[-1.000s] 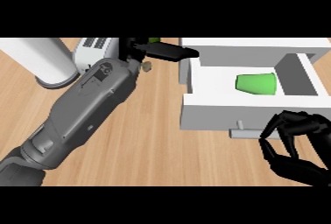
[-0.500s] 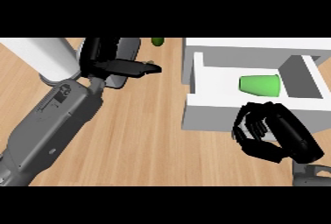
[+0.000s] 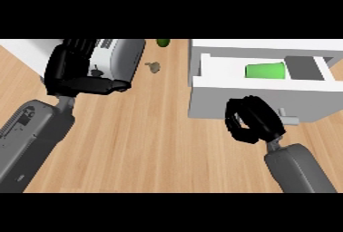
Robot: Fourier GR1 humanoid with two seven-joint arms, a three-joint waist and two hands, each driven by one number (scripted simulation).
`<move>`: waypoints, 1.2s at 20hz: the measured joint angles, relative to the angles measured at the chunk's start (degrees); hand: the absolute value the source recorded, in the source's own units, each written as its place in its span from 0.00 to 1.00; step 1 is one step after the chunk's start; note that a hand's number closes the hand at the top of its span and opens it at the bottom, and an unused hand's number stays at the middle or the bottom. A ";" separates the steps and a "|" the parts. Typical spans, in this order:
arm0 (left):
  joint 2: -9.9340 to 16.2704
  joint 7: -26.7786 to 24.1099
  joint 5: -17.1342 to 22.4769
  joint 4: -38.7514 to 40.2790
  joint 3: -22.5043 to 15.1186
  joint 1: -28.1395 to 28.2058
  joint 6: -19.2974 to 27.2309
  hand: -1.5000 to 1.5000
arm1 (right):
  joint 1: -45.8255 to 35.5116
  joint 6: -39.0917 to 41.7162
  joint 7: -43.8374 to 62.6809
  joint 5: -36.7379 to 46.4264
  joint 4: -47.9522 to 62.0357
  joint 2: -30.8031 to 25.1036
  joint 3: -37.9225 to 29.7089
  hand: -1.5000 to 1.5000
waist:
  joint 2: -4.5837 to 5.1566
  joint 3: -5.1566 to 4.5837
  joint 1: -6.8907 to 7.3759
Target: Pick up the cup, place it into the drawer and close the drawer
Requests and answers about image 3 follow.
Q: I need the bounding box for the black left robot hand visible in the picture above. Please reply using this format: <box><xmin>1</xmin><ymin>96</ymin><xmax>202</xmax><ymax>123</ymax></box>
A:
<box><xmin>42</xmin><ymin>39</ymin><xmax>132</xmax><ymax>98</ymax></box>

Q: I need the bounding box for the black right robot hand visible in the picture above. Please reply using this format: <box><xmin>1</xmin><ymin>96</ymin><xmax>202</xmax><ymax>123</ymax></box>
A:
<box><xmin>223</xmin><ymin>95</ymin><xmax>286</xmax><ymax>145</ymax></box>

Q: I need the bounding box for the white open drawer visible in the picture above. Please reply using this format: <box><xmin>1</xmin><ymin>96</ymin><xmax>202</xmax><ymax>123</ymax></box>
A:
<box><xmin>187</xmin><ymin>53</ymin><xmax>343</xmax><ymax>123</ymax></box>

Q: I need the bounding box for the green cup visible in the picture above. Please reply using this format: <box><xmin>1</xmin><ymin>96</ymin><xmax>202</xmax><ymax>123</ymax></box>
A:
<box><xmin>243</xmin><ymin>62</ymin><xmax>286</xmax><ymax>80</ymax></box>

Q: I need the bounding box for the white and grey toaster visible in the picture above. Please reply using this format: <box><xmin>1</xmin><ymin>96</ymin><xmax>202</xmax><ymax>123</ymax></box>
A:
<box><xmin>87</xmin><ymin>39</ymin><xmax>147</xmax><ymax>89</ymax></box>

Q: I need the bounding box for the white block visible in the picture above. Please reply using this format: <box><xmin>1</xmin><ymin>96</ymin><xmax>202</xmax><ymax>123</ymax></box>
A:
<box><xmin>0</xmin><ymin>39</ymin><xmax>64</xmax><ymax>79</ymax></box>

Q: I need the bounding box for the small grey-brown object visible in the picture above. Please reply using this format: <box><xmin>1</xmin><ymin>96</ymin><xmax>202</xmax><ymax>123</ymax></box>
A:
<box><xmin>144</xmin><ymin>61</ymin><xmax>162</xmax><ymax>74</ymax></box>

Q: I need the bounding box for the white cabinet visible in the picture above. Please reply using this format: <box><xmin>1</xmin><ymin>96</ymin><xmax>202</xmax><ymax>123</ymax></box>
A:
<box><xmin>189</xmin><ymin>39</ymin><xmax>343</xmax><ymax>62</ymax></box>

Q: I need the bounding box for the grey drawer handle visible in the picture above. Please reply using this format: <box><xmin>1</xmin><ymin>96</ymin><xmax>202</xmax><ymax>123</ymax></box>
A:
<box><xmin>277</xmin><ymin>108</ymin><xmax>300</xmax><ymax>126</ymax></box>

